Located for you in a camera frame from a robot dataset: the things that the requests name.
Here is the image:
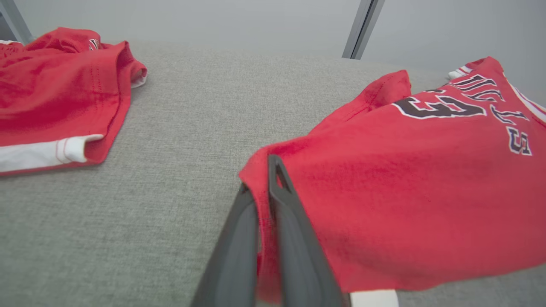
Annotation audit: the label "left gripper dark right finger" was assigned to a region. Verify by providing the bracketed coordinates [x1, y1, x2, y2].
[267, 154, 344, 307]

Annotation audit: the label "red shorts with white stripes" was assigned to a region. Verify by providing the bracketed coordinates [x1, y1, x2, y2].
[239, 56, 546, 307]

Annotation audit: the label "red shorts with white hem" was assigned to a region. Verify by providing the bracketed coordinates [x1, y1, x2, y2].
[0, 28, 148, 175]

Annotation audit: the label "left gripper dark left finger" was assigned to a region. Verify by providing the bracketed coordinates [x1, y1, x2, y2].
[190, 183, 259, 307]

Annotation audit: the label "grey wheeled metal stand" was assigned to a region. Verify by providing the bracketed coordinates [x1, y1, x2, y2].
[0, 0, 35, 45]

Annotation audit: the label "grey partition post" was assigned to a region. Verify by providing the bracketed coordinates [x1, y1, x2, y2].
[341, 0, 385, 60]

